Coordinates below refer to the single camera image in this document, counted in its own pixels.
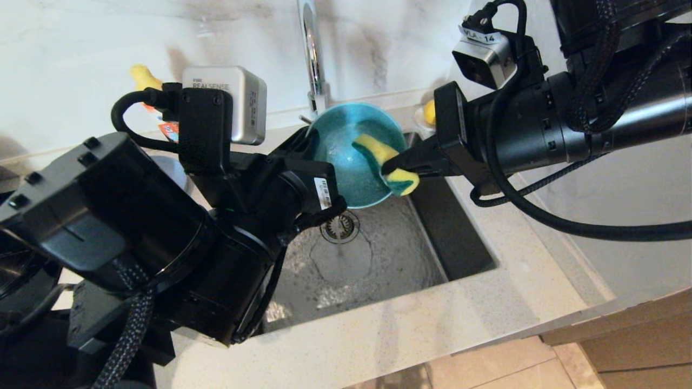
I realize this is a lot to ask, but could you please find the light blue bowl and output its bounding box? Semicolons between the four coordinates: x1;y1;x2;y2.
307;103;407;210

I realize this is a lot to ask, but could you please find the yellow sponge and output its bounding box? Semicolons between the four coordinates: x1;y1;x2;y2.
351;133;421;197

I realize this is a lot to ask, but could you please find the chrome faucet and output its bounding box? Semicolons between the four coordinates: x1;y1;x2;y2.
298;0;333;122

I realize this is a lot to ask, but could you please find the orange dish soap bottle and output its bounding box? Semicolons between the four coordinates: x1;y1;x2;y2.
130;64;182;144

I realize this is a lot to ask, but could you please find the metal sink drain strainer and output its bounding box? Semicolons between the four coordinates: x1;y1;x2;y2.
320;211;360;245

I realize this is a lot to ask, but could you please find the stainless steel sink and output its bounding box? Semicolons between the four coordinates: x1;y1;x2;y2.
232;131;498;336

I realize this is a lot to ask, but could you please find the wooden cabinet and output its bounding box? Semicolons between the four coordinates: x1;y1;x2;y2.
538;285;692;389

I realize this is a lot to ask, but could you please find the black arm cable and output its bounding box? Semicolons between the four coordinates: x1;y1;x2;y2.
111;89;184;155
476;0;692;242

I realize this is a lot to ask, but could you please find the thin braided gripper cable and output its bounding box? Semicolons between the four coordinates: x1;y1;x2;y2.
469;154;606;209
232;243;287;344

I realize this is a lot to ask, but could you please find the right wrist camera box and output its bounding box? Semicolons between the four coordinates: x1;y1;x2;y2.
451;11;541;90

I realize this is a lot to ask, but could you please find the black braided cable sleeve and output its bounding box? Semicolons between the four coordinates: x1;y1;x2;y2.
565;0;692;133
92;259;157;389

